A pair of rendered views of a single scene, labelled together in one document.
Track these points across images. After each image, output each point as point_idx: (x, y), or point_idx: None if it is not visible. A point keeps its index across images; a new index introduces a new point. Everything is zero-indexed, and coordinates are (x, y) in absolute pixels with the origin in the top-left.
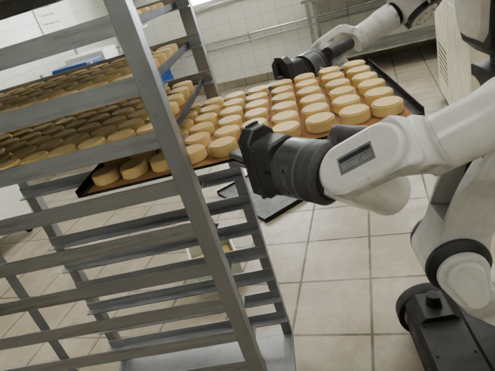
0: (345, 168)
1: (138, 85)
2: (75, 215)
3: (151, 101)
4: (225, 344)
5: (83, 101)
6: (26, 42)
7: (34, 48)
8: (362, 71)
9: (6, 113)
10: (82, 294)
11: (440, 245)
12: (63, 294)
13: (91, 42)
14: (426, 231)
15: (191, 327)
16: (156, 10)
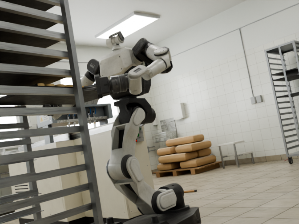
0: (136, 71)
1: (72, 51)
2: (37, 92)
3: (74, 57)
4: None
5: (50, 52)
6: (39, 29)
7: (41, 31)
8: None
9: (25, 46)
10: (28, 133)
11: (123, 156)
12: (20, 131)
13: (57, 37)
14: (115, 158)
15: None
16: None
